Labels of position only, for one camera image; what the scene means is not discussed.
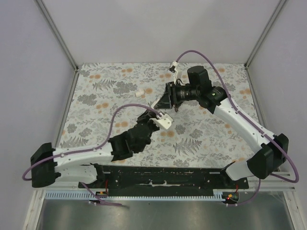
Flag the white elbow fitting left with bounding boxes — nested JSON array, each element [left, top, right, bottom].
[[135, 89, 145, 98]]

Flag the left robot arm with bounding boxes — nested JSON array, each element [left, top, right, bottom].
[[29, 110, 162, 188]]

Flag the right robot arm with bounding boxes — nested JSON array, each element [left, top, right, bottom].
[[153, 66, 289, 181]]

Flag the floral patterned table mat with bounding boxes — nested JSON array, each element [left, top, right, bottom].
[[59, 63, 253, 168]]

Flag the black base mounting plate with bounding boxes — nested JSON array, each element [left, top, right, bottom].
[[87, 164, 249, 190]]

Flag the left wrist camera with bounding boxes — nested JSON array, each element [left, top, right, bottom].
[[152, 113, 173, 130]]

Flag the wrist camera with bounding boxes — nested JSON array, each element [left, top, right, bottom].
[[168, 61, 181, 84], [152, 113, 173, 130]]

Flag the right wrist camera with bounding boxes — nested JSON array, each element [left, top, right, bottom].
[[168, 61, 181, 84]]

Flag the aluminium front rail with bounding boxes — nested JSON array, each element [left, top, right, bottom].
[[246, 175, 295, 192]]

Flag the aluminium frame post right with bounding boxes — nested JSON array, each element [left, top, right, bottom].
[[244, 0, 288, 69]]

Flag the aluminium frame post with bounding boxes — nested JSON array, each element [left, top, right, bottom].
[[244, 0, 288, 69], [34, 0, 79, 72]]

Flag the aluminium frame post left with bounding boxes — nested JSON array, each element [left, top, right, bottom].
[[34, 0, 79, 72]]

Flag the white slotted cable duct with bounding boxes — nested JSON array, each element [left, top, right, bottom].
[[45, 190, 234, 202]]

